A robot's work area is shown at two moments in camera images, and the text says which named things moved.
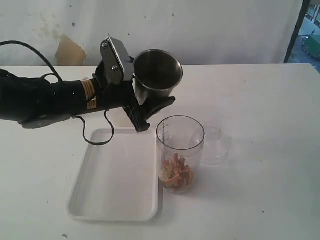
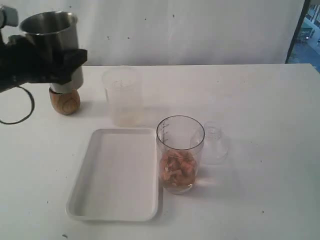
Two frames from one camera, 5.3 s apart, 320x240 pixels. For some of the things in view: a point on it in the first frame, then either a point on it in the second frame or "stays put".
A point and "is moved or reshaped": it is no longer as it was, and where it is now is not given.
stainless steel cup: [156, 72] → [55, 32]
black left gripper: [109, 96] → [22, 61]
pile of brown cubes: [175, 175] is moved or reshaped
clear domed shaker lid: [217, 144] stays put
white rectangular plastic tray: [118, 181] stays put
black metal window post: [301, 18] stays put
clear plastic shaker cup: [180, 142] stays put
